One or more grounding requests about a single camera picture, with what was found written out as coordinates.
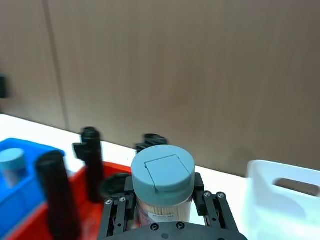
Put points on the blue plastic bin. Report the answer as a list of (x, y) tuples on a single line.
[(22, 195)]

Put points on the small black plastic part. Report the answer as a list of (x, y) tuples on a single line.
[(151, 141)]

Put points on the slim black ribbed cylinder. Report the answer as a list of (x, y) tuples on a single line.
[(94, 170)]

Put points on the jar with light blue lid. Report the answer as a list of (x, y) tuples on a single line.
[(12, 165)]

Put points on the round black knob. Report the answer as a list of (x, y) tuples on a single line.
[(113, 186)]

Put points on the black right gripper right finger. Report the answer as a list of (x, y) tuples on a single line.
[(215, 210)]

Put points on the thick black ribbed cylinder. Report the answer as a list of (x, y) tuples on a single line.
[(60, 195)]

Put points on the red plastic bin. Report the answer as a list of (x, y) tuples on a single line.
[(92, 215)]

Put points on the toothpick jar with grey-blue lid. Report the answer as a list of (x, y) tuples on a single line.
[(162, 175)]

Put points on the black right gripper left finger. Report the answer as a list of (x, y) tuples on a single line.
[(119, 212)]

